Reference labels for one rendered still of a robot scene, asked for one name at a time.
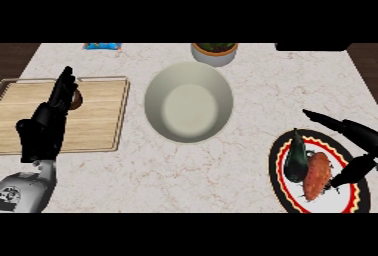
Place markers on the dark green eggplant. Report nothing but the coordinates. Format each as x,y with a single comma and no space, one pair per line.
296,160

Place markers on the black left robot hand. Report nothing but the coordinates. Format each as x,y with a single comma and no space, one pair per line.
45,126

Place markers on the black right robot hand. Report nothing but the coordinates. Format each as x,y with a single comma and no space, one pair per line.
362,133

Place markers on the blue snack packet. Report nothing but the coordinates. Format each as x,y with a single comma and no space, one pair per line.
102,46

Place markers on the pale grey bowl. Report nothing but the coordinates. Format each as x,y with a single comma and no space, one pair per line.
188,101

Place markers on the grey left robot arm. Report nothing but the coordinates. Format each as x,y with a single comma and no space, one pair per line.
27,188

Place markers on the black red white plate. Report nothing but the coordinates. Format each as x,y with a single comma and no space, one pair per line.
322,200

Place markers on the brown round object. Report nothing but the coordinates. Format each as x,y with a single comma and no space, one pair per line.
77,100

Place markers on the pale wooden cutting board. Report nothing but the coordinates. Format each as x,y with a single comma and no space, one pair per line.
93,113

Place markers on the orange sweet potato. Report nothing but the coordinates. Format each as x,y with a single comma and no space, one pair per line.
318,176

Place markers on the black appliance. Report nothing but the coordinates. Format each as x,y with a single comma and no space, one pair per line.
312,46

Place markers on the white potted plant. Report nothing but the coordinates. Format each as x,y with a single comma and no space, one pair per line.
214,53

